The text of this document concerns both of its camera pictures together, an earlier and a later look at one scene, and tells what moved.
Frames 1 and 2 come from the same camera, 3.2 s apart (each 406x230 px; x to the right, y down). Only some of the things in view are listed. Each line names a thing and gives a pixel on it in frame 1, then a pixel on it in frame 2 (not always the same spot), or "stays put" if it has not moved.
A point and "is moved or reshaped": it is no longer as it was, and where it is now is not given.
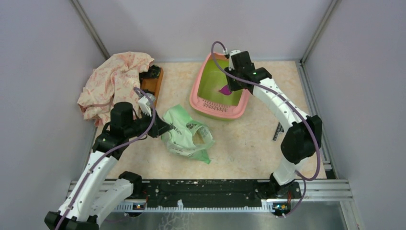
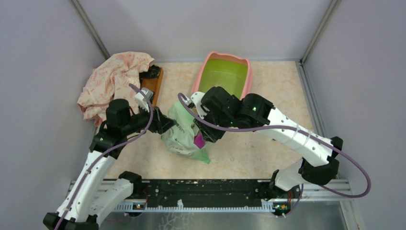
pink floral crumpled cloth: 115,79 stays put
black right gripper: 233,87 → 211,135
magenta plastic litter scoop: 225,90 is moved or reshaped
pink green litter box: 205,98 stays put
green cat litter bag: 188,137 stays put
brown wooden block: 153,85 stays put
